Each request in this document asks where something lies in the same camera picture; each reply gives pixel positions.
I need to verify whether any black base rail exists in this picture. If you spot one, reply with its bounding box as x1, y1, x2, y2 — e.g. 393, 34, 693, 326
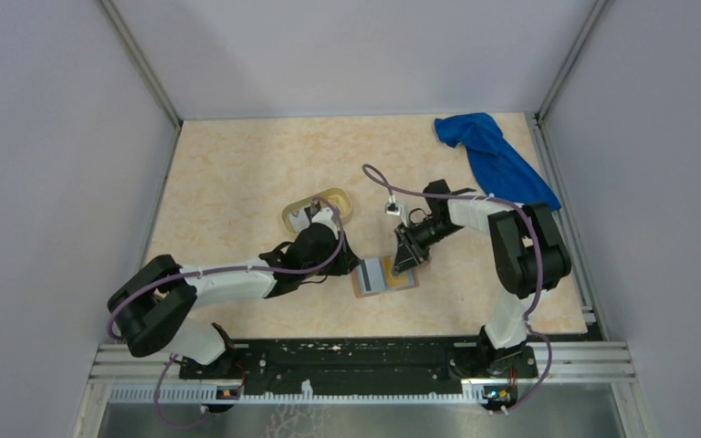
179, 336, 540, 396

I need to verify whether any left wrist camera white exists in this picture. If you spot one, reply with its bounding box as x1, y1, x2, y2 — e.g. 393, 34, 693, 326
310, 206, 339, 234

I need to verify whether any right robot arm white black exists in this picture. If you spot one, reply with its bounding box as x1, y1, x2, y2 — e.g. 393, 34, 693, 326
391, 180, 572, 376

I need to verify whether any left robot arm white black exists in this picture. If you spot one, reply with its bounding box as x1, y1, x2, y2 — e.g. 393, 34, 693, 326
106, 223, 361, 378

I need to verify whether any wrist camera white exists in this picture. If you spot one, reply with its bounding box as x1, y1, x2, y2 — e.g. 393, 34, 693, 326
384, 194, 408, 224
310, 206, 339, 234

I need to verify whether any gold VIP credit card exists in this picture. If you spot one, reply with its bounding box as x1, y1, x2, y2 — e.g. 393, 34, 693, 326
385, 266, 418, 290

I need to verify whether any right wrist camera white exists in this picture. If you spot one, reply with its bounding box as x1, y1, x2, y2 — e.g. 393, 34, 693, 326
384, 194, 408, 224

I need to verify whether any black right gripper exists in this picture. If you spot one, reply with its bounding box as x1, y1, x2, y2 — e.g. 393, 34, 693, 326
392, 217, 465, 276

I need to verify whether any tan leather card holder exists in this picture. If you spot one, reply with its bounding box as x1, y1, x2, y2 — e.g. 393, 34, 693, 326
350, 255, 420, 298

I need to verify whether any cream plastic tray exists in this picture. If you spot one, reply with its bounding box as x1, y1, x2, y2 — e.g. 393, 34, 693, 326
281, 187, 353, 235

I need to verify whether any aluminium frame rail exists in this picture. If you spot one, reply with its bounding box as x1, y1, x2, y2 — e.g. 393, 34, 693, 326
88, 342, 636, 405

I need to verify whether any blue cloth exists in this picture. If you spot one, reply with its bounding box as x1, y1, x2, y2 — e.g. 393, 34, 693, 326
434, 112, 562, 212

